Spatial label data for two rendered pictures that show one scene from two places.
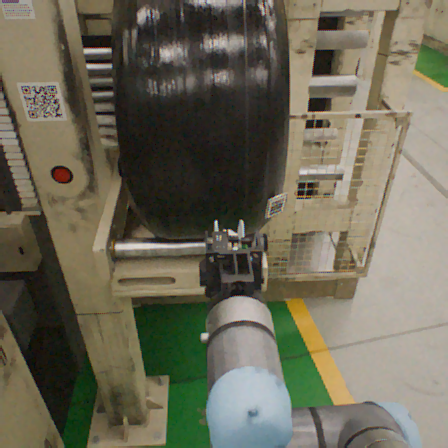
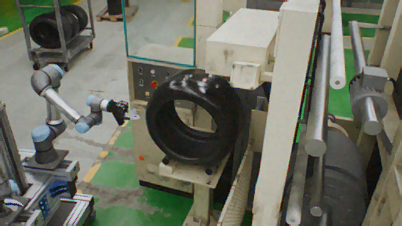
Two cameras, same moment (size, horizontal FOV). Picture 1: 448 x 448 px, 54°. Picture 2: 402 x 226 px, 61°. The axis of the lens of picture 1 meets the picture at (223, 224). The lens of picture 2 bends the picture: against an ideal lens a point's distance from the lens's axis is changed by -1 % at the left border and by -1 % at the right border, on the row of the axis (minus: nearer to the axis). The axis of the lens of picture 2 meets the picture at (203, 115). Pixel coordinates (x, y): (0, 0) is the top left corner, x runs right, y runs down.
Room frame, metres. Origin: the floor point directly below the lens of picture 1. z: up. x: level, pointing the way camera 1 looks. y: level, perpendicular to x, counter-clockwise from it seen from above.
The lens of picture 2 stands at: (1.56, -1.56, 2.20)
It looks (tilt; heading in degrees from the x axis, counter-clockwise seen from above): 30 degrees down; 111
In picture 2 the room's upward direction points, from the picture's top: 2 degrees clockwise
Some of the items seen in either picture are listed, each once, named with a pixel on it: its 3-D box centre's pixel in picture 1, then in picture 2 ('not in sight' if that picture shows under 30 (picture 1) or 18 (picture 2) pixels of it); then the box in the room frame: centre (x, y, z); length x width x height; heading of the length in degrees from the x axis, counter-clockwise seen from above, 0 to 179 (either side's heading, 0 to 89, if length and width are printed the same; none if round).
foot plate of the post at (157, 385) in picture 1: (130, 408); (202, 217); (0.86, 0.34, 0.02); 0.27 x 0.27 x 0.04; 3
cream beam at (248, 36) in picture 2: not in sight; (249, 39); (1.19, -0.02, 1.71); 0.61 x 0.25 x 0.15; 93
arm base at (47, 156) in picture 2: not in sight; (45, 151); (-0.13, -0.18, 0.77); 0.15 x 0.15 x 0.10
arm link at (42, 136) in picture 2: not in sight; (42, 137); (-0.13, -0.18, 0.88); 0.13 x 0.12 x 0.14; 94
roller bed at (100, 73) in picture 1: (111, 94); (263, 125); (1.26, 0.33, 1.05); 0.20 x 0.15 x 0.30; 93
